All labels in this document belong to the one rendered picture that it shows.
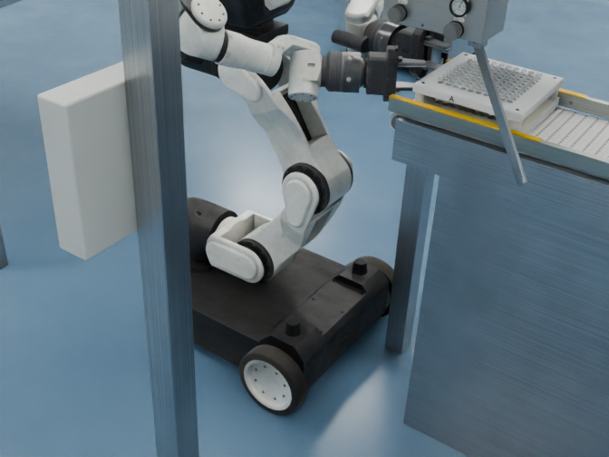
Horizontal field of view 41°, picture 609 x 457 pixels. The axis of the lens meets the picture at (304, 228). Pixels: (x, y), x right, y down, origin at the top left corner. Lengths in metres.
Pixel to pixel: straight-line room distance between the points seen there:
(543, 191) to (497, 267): 0.26
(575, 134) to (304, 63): 0.59
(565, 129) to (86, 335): 1.53
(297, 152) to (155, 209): 0.87
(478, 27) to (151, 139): 0.69
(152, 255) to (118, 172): 0.16
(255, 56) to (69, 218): 0.62
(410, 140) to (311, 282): 0.82
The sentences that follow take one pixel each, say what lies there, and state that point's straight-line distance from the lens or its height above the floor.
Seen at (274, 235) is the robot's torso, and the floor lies 0.40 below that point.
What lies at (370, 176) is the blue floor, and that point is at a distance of 3.43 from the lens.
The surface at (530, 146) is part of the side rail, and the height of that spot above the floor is 0.93.
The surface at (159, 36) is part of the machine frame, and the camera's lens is 1.18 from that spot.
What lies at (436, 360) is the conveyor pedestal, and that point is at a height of 0.26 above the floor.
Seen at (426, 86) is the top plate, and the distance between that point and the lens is 1.77.
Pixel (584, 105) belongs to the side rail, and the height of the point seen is 0.93.
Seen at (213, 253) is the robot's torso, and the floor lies 0.28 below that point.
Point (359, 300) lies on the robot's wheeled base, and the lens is 2.40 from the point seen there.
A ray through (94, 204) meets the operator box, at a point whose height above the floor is 1.01.
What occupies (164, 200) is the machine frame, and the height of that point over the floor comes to 1.00.
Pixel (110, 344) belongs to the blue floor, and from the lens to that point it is 2.57.
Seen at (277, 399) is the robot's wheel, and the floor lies 0.05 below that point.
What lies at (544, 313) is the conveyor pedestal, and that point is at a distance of 1.91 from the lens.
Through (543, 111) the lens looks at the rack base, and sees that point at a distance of 1.85.
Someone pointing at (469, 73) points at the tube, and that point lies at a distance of 1.84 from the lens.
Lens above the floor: 1.66
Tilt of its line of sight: 33 degrees down
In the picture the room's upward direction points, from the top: 3 degrees clockwise
